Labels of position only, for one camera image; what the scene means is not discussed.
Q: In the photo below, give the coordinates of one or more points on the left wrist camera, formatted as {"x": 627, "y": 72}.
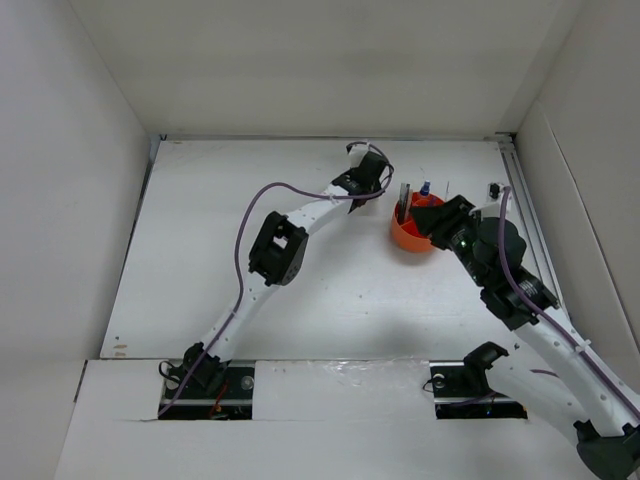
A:
{"x": 356, "y": 151}

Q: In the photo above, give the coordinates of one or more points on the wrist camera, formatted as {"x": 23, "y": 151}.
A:
{"x": 495, "y": 196}
{"x": 356, "y": 151}

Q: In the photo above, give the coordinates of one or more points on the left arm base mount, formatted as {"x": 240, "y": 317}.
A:
{"x": 231, "y": 400}

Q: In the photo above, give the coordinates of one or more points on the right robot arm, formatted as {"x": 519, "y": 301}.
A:
{"x": 582, "y": 398}

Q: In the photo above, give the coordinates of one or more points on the black thin pen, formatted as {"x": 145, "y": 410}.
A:
{"x": 407, "y": 202}

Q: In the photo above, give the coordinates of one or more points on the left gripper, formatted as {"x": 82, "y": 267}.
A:
{"x": 375, "y": 192}

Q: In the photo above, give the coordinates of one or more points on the orange round organizer container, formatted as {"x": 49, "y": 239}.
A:
{"x": 405, "y": 235}

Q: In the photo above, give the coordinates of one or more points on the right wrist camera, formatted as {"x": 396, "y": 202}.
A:
{"x": 495, "y": 196}

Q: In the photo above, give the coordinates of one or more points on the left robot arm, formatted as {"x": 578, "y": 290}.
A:
{"x": 276, "y": 258}

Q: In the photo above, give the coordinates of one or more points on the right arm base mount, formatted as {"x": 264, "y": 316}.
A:
{"x": 461, "y": 391}

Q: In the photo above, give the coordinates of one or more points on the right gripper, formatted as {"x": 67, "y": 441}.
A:
{"x": 441, "y": 219}

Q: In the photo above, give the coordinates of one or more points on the orange highlighter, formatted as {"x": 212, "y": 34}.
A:
{"x": 399, "y": 204}

